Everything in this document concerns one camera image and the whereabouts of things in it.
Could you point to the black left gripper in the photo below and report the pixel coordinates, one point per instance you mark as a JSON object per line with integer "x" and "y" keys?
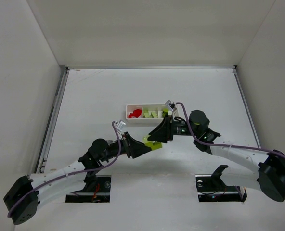
{"x": 128, "y": 145}

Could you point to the pale green square lego brick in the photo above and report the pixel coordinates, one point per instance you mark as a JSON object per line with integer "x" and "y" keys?
{"x": 146, "y": 113}

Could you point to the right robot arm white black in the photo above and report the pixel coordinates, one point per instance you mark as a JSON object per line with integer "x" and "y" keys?
{"x": 264, "y": 172}

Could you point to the aluminium frame rail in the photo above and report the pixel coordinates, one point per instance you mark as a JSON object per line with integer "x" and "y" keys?
{"x": 244, "y": 147}
{"x": 49, "y": 131}

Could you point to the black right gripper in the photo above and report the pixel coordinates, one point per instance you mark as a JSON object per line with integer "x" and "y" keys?
{"x": 169, "y": 129}

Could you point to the white three-compartment tray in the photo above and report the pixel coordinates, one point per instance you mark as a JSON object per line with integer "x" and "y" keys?
{"x": 150, "y": 107}

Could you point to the right aluminium frame rail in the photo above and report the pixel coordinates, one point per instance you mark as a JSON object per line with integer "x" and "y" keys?
{"x": 244, "y": 147}

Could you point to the red round lego piece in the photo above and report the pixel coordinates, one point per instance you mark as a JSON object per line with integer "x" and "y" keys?
{"x": 135, "y": 114}

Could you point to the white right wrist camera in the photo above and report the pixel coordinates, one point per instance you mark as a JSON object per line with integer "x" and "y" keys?
{"x": 171, "y": 106}

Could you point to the left aluminium frame rail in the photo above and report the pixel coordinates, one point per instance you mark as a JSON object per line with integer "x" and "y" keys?
{"x": 49, "y": 131}

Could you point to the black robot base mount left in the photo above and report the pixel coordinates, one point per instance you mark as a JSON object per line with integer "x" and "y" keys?
{"x": 98, "y": 192}

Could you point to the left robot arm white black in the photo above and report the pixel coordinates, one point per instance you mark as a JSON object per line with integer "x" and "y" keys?
{"x": 31, "y": 192}

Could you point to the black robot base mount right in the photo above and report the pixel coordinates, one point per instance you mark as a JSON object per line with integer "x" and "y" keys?
{"x": 211, "y": 188}

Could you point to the small lime lego pieces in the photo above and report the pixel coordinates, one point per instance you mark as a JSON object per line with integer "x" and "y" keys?
{"x": 163, "y": 113}

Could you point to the large lime green lego brick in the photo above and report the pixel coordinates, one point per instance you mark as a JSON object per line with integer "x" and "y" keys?
{"x": 154, "y": 114}

